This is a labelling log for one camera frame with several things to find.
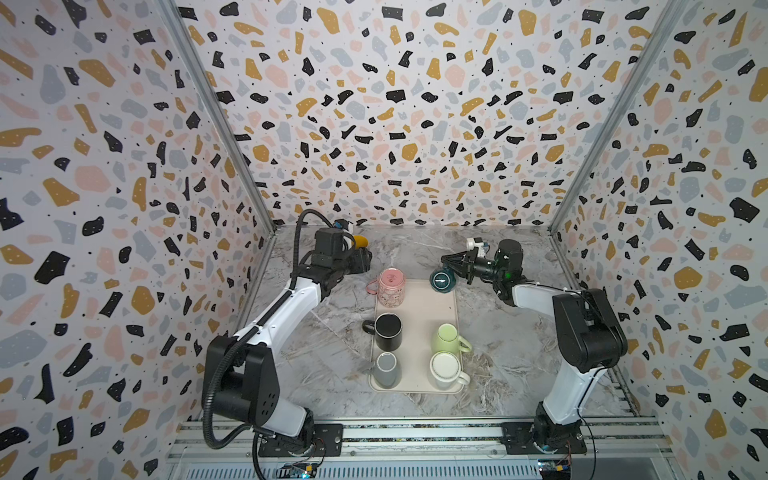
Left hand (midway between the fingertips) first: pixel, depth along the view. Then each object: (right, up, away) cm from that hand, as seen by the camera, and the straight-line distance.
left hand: (364, 250), depth 85 cm
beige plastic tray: (+17, -20, +13) cm, 29 cm away
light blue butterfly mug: (-4, +3, +19) cm, 20 cm away
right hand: (+21, -2, 0) cm, 21 cm away
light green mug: (+24, -25, -3) cm, 34 cm away
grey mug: (+7, -31, -9) cm, 33 cm away
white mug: (+22, -32, -7) cm, 39 cm away
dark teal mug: (+22, -9, -2) cm, 24 cm away
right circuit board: (+48, -53, -13) cm, 72 cm away
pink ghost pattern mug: (+7, -11, +5) cm, 14 cm away
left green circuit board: (-14, -52, -15) cm, 56 cm away
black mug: (+7, -23, -1) cm, 24 cm away
